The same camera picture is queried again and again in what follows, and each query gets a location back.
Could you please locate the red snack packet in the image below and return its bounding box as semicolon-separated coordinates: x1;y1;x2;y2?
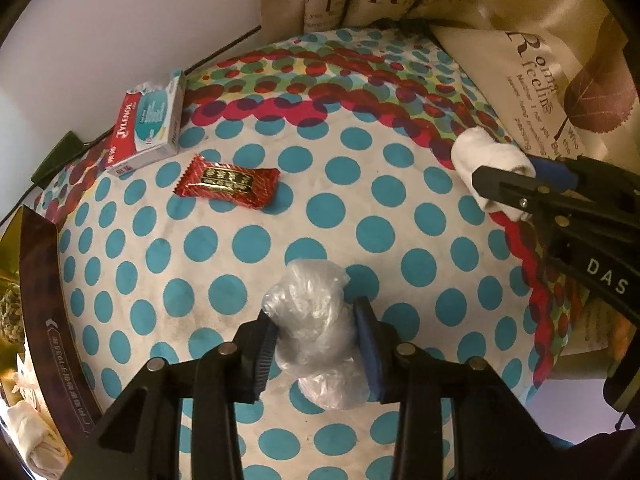
172;154;281;209

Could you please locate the clear plastic bag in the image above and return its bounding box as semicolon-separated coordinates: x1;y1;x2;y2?
261;260;373;411

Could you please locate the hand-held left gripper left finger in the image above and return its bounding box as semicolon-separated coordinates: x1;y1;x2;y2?
62;310;278;480

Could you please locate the white sock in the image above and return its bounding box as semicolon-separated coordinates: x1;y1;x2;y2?
452;127;538;223
5;400;71;478

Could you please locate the brown box with gold lining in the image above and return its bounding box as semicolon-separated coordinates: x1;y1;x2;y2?
0;205;101;480

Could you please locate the thin black stick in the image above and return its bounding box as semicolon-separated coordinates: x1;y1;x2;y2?
187;24;263;73

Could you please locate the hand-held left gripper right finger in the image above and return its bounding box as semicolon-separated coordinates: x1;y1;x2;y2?
352;297;546;480

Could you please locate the brown pine cone ball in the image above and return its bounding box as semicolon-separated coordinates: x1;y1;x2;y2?
0;285;26;343

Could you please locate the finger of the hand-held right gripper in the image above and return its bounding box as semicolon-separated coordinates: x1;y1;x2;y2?
471;165;640;241
529;155;640;206

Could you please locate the large beige leaf print pillow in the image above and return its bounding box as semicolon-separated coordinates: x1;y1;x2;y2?
430;0;640;161

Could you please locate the polka dot blanket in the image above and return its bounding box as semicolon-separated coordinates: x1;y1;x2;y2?
30;27;571;480

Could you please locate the red and white medicine box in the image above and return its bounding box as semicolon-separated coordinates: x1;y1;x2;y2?
102;71;185;177

